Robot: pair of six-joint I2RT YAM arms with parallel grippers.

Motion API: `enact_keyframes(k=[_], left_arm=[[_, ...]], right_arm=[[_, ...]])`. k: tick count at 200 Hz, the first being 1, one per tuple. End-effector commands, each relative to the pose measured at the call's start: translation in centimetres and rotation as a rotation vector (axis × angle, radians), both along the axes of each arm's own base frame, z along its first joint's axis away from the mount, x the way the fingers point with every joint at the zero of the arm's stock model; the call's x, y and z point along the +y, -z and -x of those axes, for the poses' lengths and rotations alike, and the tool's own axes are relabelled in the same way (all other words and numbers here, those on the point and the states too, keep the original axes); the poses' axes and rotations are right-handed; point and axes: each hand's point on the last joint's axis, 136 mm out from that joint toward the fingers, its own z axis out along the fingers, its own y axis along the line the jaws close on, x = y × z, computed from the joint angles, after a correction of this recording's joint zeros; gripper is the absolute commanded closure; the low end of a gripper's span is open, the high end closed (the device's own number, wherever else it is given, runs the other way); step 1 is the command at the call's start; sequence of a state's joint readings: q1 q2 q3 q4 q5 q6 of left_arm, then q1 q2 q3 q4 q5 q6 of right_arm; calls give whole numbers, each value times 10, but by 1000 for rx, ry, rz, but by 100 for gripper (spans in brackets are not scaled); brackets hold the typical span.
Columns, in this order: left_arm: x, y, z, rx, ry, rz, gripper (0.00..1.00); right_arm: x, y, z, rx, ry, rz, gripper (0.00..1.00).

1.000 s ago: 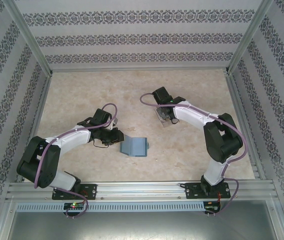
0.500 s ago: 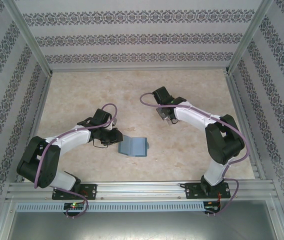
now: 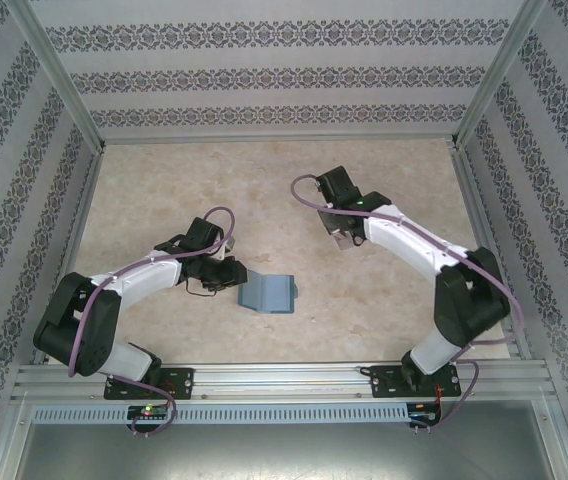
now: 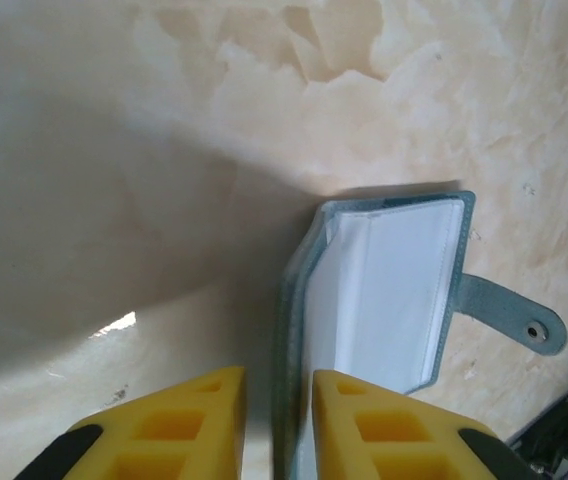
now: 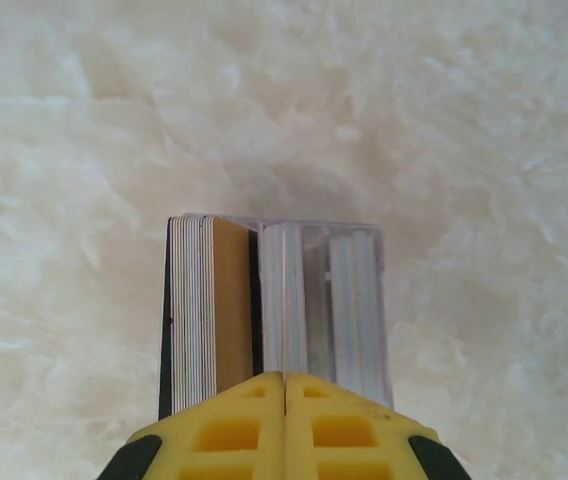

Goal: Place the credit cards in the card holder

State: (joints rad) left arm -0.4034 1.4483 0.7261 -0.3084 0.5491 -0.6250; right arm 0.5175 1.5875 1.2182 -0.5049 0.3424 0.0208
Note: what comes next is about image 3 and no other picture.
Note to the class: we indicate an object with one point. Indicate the blue card holder wallet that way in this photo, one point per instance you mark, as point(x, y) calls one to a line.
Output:
point(274, 292)

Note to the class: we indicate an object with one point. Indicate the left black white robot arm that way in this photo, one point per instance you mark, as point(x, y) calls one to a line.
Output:
point(149, 277)

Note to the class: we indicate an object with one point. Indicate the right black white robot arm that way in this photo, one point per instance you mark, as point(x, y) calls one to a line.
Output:
point(404, 240)

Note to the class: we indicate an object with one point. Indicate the grey metal sheet panel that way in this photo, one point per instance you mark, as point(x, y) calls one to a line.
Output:
point(284, 455)

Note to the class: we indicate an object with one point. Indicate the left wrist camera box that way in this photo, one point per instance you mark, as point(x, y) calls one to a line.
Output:
point(227, 246)

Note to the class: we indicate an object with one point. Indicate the aluminium mounting rail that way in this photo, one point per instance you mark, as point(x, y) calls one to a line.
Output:
point(284, 380)

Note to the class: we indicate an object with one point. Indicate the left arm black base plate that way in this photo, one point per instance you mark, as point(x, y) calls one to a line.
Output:
point(184, 382)

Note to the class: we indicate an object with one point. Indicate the aluminium table side rail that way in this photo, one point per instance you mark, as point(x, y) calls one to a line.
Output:
point(479, 210)
point(81, 210)

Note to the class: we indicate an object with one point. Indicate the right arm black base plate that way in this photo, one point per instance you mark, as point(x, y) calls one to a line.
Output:
point(384, 382)

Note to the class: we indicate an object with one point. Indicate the aluminium frame post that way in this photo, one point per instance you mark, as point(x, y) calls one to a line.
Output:
point(54, 70)
point(499, 70)

